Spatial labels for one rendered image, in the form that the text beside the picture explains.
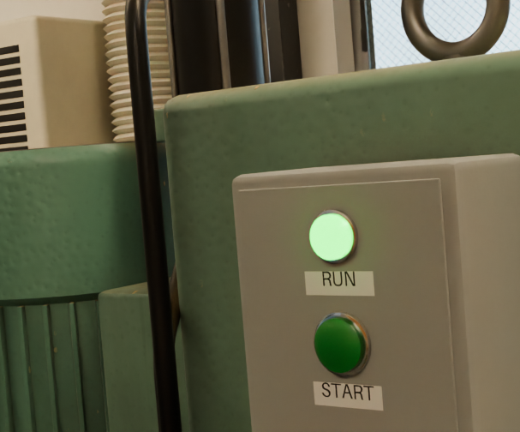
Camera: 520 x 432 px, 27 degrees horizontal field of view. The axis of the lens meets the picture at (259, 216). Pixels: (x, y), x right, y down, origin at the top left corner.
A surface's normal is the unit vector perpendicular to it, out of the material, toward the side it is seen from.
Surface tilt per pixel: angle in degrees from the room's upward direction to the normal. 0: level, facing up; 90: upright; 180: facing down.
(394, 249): 90
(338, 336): 87
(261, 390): 90
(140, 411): 90
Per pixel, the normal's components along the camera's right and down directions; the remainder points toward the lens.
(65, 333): 0.07, 0.04
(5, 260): -0.31, 0.07
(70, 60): 0.83, -0.04
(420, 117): -0.60, 0.09
